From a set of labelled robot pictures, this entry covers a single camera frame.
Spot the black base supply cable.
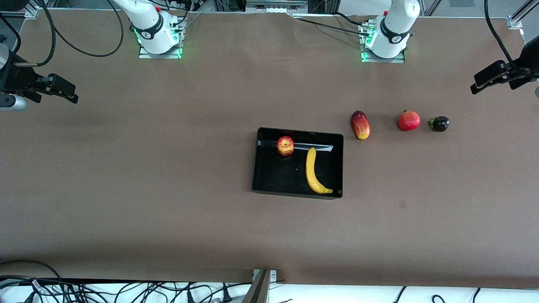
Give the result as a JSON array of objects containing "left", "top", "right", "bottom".
[
  {"left": 333, "top": 12, "right": 375, "bottom": 28},
  {"left": 294, "top": 18, "right": 371, "bottom": 37}
]

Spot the grey looping cable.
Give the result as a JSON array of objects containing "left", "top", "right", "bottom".
[{"left": 0, "top": 260, "right": 62, "bottom": 282}]

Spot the red yellow mango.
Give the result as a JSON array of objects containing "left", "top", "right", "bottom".
[{"left": 351, "top": 110, "right": 371, "bottom": 140}]

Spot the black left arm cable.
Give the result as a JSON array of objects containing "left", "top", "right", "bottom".
[{"left": 483, "top": 0, "right": 539, "bottom": 80}]

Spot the short curved black cable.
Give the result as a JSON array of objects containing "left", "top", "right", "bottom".
[{"left": 0, "top": 13, "right": 22, "bottom": 54}]

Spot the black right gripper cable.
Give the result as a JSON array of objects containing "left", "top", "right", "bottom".
[{"left": 15, "top": 0, "right": 57, "bottom": 68}]

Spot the yellow banana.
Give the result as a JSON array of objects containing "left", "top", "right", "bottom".
[{"left": 306, "top": 147, "right": 334, "bottom": 194}]

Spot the metal connector box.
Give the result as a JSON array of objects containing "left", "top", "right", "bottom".
[{"left": 245, "top": 0, "right": 308, "bottom": 13}]

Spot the red pomegranate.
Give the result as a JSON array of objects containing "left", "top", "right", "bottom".
[{"left": 398, "top": 109, "right": 421, "bottom": 132}]

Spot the red yellow apple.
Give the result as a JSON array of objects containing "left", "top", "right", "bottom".
[{"left": 277, "top": 136, "right": 295, "bottom": 157}]

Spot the black rectangular tray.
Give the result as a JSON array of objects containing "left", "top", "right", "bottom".
[{"left": 251, "top": 127, "right": 344, "bottom": 199}]

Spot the long looping black cable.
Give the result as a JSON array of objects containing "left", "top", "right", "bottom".
[{"left": 48, "top": 0, "right": 125, "bottom": 58}]

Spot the brown table cover sheet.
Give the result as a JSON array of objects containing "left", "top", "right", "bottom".
[{"left": 0, "top": 8, "right": 539, "bottom": 291}]

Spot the dark purple eggplant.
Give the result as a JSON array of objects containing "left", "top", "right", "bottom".
[{"left": 429, "top": 116, "right": 450, "bottom": 133}]

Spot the grey metal camera post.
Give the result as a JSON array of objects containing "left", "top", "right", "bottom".
[{"left": 242, "top": 269, "right": 278, "bottom": 303}]

